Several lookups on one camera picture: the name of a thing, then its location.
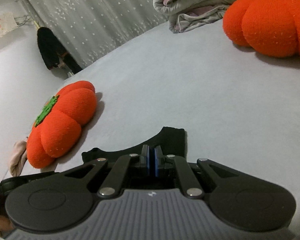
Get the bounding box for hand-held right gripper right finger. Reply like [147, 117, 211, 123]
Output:
[154, 145, 243, 199]

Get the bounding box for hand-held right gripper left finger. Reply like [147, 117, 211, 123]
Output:
[61, 144, 150, 197]

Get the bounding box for black knit garment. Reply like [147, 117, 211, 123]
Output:
[81, 127, 190, 175]

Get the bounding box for folded pink beige garment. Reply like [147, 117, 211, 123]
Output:
[9, 140, 30, 177]

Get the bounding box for orange pumpkin cushion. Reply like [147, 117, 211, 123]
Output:
[26, 80, 97, 168]
[222, 0, 300, 60]

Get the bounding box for grey bed sheet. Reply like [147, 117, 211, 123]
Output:
[0, 17, 300, 240]

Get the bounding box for hanging black coat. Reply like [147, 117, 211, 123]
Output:
[37, 27, 83, 74]

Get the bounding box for grey star-patterned curtain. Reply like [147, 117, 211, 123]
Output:
[20, 0, 170, 69]

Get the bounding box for white wall hanging cloth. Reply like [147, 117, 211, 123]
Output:
[0, 12, 18, 43]

